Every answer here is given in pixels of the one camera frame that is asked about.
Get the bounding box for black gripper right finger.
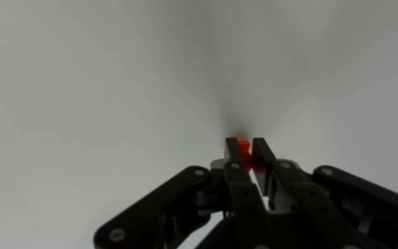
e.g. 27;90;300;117
251;137;398;249

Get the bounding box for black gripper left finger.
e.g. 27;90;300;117
92;137;273;249

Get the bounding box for small orange toy man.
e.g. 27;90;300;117
237;137;265;173

